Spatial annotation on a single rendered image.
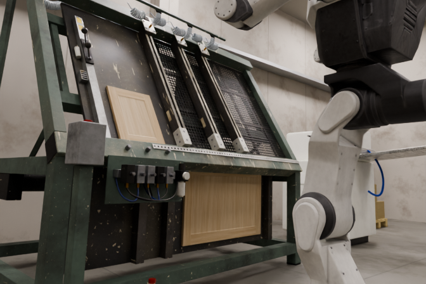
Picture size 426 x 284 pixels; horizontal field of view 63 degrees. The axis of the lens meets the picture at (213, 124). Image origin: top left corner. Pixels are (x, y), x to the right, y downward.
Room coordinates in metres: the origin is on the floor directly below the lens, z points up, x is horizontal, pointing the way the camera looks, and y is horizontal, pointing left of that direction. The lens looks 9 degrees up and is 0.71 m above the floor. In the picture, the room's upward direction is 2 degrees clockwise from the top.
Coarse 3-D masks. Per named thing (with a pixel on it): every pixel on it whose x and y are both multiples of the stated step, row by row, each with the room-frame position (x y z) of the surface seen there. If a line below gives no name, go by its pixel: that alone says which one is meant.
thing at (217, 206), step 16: (192, 176) 2.49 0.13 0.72; (208, 176) 2.61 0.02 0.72; (224, 176) 2.74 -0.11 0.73; (240, 176) 2.88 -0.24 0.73; (256, 176) 3.04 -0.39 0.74; (192, 192) 2.49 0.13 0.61; (208, 192) 2.61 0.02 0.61; (224, 192) 2.75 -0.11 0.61; (240, 192) 2.89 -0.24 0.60; (256, 192) 3.04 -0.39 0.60; (192, 208) 2.50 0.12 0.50; (208, 208) 2.62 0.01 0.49; (224, 208) 2.75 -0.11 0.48; (240, 208) 2.89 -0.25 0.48; (256, 208) 3.05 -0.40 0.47; (192, 224) 2.50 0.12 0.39; (208, 224) 2.62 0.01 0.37; (224, 224) 2.75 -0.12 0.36; (240, 224) 2.90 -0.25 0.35; (256, 224) 3.05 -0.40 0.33; (192, 240) 2.50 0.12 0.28; (208, 240) 2.62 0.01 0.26
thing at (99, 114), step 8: (80, 24) 2.10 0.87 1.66; (80, 32) 2.06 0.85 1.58; (80, 40) 2.03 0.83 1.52; (80, 48) 2.02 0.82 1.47; (88, 64) 1.97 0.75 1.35; (88, 72) 1.94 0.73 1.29; (88, 80) 1.92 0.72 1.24; (96, 80) 1.95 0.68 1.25; (88, 88) 1.92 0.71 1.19; (96, 88) 1.92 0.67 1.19; (96, 96) 1.89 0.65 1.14; (96, 104) 1.86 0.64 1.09; (96, 112) 1.84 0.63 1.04; (104, 112) 1.87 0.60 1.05; (96, 120) 1.83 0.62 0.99; (104, 120) 1.84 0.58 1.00
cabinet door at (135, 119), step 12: (108, 96) 2.00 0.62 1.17; (120, 96) 2.06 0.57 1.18; (132, 96) 2.13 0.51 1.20; (144, 96) 2.21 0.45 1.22; (120, 108) 2.00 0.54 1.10; (132, 108) 2.08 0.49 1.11; (144, 108) 2.15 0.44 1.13; (120, 120) 1.95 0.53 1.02; (132, 120) 2.03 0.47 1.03; (144, 120) 2.09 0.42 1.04; (156, 120) 2.17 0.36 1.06; (120, 132) 1.91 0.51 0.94; (132, 132) 1.98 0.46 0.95; (144, 132) 2.04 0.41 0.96; (156, 132) 2.11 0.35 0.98
